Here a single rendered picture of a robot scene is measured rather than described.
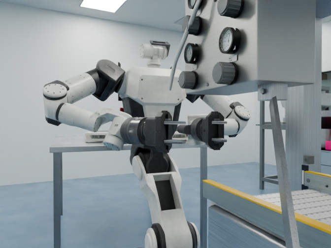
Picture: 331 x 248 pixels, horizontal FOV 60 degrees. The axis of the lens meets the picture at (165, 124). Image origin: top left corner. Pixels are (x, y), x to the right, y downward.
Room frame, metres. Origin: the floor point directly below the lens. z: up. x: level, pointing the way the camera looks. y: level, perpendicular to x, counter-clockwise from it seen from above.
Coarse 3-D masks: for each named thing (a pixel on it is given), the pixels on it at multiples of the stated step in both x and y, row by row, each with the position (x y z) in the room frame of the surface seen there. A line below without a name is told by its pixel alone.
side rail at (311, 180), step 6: (306, 174) 0.66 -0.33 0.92; (312, 174) 0.65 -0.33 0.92; (306, 180) 0.66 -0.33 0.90; (312, 180) 0.65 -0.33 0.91; (318, 180) 0.64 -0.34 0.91; (324, 180) 0.62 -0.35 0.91; (330, 180) 0.61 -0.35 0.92; (312, 186) 0.65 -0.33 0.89; (318, 186) 0.63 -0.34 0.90; (324, 186) 0.62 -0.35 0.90; (330, 186) 0.61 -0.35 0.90
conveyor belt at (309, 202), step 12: (300, 192) 0.62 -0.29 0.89; (312, 192) 0.62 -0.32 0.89; (216, 204) 0.56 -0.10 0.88; (276, 204) 0.53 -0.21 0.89; (300, 204) 0.53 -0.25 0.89; (312, 204) 0.53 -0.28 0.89; (324, 204) 0.53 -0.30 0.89; (240, 216) 0.48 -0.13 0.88; (312, 216) 0.47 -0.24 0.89; (324, 216) 0.47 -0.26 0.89; (264, 228) 0.43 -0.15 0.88
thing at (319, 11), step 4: (316, 0) 0.61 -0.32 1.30; (320, 0) 0.61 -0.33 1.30; (324, 0) 0.61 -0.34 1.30; (328, 0) 0.61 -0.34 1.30; (316, 4) 0.63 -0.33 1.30; (320, 4) 0.63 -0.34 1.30; (324, 4) 0.63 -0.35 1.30; (328, 4) 0.63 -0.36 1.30; (316, 8) 0.65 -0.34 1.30; (320, 8) 0.65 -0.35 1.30; (324, 8) 0.65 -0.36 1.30; (328, 8) 0.65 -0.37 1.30; (316, 12) 0.68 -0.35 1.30; (320, 12) 0.68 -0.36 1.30; (324, 12) 0.68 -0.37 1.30; (328, 12) 0.68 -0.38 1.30; (316, 16) 0.70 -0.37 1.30; (320, 16) 0.70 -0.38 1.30; (324, 16) 0.70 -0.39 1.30
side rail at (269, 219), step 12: (204, 192) 0.57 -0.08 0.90; (216, 192) 0.53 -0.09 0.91; (228, 192) 0.49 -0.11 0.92; (228, 204) 0.49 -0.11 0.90; (240, 204) 0.46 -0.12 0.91; (252, 204) 0.43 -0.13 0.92; (252, 216) 0.43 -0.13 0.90; (264, 216) 0.41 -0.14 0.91; (276, 216) 0.38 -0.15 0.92; (276, 228) 0.38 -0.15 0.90; (300, 228) 0.35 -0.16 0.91; (312, 228) 0.33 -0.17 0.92; (300, 240) 0.35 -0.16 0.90; (312, 240) 0.33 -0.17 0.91; (324, 240) 0.32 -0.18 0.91
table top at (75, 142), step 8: (56, 136) 2.83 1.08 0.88; (64, 136) 2.83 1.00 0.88; (72, 136) 2.83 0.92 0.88; (80, 136) 2.83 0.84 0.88; (56, 144) 1.93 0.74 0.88; (64, 144) 1.93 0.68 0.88; (72, 144) 1.93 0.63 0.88; (80, 144) 1.93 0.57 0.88; (88, 144) 1.93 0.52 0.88; (96, 144) 1.93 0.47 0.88; (128, 144) 1.93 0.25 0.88; (176, 144) 2.01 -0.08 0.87; (184, 144) 2.03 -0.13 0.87; (56, 152) 1.75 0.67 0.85; (64, 152) 1.76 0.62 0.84
